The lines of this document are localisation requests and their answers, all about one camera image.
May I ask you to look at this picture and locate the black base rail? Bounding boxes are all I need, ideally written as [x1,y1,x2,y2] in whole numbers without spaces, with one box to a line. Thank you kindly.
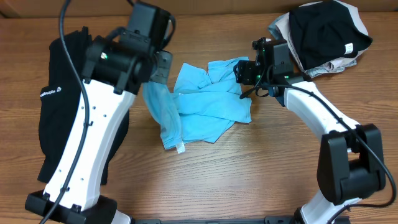
[132,216,303,224]

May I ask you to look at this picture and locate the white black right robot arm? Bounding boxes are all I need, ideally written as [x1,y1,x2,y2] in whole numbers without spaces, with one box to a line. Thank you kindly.
[233,38,392,224]

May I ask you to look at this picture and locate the black garment with logo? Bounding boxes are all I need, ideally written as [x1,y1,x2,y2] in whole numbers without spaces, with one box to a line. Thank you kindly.
[37,26,129,185]

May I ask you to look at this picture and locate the light blue t-shirt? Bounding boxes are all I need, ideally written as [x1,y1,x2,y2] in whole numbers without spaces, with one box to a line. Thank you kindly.
[142,58,252,153]

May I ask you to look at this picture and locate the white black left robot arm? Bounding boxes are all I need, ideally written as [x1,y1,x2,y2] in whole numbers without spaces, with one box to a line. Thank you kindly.
[25,1,176,224]

